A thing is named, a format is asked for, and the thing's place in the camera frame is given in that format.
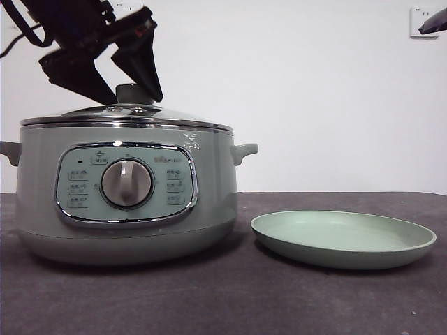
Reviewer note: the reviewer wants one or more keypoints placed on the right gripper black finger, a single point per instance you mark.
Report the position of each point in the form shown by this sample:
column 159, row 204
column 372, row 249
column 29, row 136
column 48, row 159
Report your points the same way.
column 434, row 22

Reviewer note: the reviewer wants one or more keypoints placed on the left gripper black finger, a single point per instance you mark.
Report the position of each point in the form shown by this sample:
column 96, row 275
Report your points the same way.
column 141, row 66
column 77, row 75

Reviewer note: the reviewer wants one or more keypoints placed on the glass lid with green knob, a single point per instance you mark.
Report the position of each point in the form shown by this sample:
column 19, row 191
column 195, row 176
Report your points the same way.
column 87, row 113

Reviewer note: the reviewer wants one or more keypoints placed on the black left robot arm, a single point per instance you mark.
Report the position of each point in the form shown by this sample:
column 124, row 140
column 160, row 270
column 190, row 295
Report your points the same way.
column 70, row 24

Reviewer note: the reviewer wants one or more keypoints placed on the pale green electric steamer pot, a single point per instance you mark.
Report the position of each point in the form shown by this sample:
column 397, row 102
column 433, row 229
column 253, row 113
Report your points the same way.
column 42, row 174

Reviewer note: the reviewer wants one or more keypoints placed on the pale green round plate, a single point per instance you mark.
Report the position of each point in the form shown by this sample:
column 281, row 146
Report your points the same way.
column 342, row 251

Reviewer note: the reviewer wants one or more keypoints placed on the white wall socket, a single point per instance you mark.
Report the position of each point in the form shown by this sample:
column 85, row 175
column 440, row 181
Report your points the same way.
column 415, row 19
column 137, row 5

